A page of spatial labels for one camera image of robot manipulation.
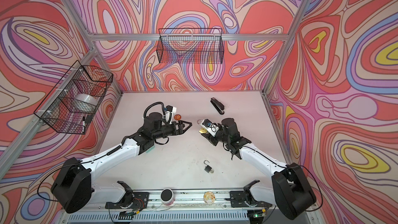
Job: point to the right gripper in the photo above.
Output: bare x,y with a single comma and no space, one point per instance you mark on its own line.
208,136

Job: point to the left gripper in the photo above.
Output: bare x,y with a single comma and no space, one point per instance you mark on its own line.
179,128

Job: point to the brass padlock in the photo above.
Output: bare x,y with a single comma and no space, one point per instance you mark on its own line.
203,130

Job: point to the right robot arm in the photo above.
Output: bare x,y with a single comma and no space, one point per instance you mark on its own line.
291,191

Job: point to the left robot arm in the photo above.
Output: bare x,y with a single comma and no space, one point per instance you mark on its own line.
74,186

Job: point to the small red round disc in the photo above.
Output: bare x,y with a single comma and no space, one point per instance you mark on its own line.
177,117

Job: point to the black stapler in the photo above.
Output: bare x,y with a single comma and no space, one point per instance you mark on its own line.
217,105

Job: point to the small black padlock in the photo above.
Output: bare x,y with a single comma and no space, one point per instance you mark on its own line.
208,168

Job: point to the black marker in basket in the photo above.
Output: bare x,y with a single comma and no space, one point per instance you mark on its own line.
83,125

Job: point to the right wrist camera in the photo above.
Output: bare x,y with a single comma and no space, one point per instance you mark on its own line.
213,128

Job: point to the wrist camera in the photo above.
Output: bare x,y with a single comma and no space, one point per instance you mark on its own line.
170,112
213,128

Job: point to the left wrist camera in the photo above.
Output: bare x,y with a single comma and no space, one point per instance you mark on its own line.
170,112

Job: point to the aluminium front rail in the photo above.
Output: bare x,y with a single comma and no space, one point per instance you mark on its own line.
182,197

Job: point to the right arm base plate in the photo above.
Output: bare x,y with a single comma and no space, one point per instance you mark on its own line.
244,198

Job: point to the black wire basket back wall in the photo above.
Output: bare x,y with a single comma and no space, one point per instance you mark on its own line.
190,46

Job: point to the black wire basket wall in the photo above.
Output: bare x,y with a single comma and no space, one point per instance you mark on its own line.
78,93
190,46

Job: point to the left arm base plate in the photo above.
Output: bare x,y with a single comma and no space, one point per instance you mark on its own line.
130,199

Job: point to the black wire basket left wall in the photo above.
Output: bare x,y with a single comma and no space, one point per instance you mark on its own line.
78,93

